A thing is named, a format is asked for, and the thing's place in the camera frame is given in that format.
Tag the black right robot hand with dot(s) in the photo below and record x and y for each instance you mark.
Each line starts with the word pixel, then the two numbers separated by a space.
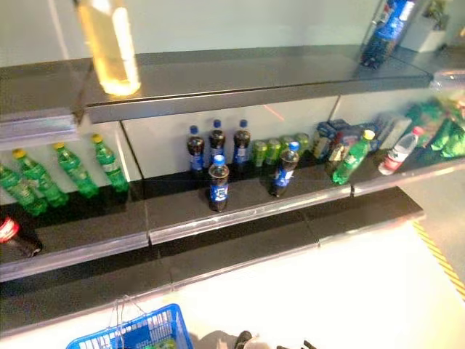
pixel 310 346

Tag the green Sprite bottle yellow cap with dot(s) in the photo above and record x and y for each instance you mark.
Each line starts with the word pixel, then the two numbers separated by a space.
pixel 41 178
pixel 22 192
pixel 350 160
pixel 165 343
pixel 76 172
pixel 110 165

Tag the blue plastic shopping basket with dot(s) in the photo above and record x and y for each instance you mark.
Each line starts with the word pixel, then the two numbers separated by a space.
pixel 94 340

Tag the silver right robot leg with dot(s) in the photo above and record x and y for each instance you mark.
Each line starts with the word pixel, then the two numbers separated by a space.
pixel 244 340

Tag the blue white carton box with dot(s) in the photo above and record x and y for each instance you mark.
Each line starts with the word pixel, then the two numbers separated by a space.
pixel 321 141

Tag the water bottle red label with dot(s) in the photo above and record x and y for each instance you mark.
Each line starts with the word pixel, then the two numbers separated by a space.
pixel 397 154

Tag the plain blue carton box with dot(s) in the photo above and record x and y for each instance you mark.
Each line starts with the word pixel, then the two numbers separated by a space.
pixel 339 125

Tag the white striped box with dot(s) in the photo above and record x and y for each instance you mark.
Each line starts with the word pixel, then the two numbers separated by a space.
pixel 390 127

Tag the green snack bag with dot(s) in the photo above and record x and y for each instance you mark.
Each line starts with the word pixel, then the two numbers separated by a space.
pixel 425 116
pixel 450 141

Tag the shelf board plain grey edge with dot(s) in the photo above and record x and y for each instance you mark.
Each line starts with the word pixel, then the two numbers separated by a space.
pixel 236 83

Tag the Coca-Cola bottle red cap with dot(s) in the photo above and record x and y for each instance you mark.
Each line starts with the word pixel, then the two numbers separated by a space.
pixel 14 232

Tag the large Pepsi bottle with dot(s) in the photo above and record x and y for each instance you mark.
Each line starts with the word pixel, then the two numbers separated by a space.
pixel 387 32

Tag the potted plant white pot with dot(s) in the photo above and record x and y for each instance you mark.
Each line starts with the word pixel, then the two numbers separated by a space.
pixel 434 36

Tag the large yellow tea bottle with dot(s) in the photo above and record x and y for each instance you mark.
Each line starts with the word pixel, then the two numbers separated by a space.
pixel 109 47

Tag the black shelf board clear rail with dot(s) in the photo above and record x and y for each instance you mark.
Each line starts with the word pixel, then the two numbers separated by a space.
pixel 91 225
pixel 247 207
pixel 36 127
pixel 399 181
pixel 448 80

